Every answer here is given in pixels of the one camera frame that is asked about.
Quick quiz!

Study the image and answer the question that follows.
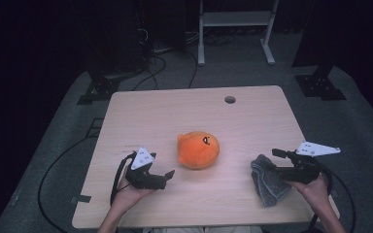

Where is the right hand-held gripper cable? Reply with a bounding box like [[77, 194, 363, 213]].
[[307, 164, 335, 233]]

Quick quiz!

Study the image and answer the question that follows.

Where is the white metal table frame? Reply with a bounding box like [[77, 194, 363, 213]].
[[197, 0, 280, 67]]

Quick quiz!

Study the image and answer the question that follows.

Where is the black floor cable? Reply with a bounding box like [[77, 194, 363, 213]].
[[37, 135, 95, 233], [331, 171, 357, 233]]

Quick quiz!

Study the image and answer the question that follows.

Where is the person's left hand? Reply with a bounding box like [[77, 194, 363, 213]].
[[111, 164, 155, 212]]

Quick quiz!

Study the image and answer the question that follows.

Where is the black tape strip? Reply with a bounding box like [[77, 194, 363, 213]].
[[70, 194, 92, 205]]

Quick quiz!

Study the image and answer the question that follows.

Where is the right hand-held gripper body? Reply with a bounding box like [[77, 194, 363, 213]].
[[285, 141, 342, 185]]

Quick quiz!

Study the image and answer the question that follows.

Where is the black stand base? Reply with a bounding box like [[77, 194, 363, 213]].
[[76, 64, 121, 106], [294, 63, 348, 102]]

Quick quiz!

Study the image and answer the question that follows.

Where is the thin black cable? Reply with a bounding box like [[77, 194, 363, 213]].
[[131, 53, 168, 92], [187, 50, 199, 89]]

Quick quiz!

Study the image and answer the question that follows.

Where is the person's right hand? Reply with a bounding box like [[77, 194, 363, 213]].
[[288, 173, 330, 212]]

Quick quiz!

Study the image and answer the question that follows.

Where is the black floor tape outline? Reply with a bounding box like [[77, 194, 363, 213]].
[[85, 117, 105, 139]]

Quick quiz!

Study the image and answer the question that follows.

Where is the hand-held gripper cable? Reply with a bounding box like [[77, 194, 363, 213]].
[[307, 164, 335, 233], [109, 151, 138, 207]]

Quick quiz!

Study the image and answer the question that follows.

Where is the left hand-held gripper cable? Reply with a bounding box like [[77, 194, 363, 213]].
[[109, 151, 138, 207]]

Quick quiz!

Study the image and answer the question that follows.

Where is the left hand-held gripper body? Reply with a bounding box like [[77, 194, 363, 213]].
[[124, 147, 168, 190]]

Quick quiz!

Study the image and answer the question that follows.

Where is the orange plush toy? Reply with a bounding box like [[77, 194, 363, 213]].
[[176, 130, 221, 171]]

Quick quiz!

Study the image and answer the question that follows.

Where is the grey cloth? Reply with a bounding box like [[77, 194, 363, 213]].
[[250, 153, 292, 209]]

